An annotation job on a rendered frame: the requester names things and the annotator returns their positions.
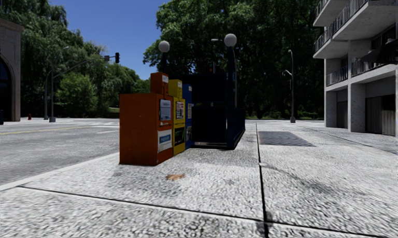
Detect pale concrete building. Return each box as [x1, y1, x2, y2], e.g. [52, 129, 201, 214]
[312, 0, 398, 137]

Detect yellow newspaper box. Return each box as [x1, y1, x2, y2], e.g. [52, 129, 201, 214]
[168, 79, 187, 156]

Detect traffic light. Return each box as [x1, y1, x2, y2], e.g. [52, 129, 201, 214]
[207, 38, 238, 108]
[49, 52, 120, 123]

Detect orange newspaper box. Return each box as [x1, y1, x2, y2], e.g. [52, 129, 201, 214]
[119, 72, 174, 167]

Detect blue newspaper box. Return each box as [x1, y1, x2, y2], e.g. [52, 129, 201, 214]
[182, 83, 195, 150]

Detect dark stairway railing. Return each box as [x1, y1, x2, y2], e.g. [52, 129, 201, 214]
[158, 33, 246, 150]

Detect trees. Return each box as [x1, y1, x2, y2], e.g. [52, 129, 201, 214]
[0, 0, 151, 119]
[143, 0, 326, 120]

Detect grey street lamp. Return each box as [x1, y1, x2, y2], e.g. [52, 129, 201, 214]
[282, 49, 296, 124]
[43, 46, 70, 120]

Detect brown stone building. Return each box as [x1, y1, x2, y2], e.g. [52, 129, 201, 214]
[0, 18, 24, 122]

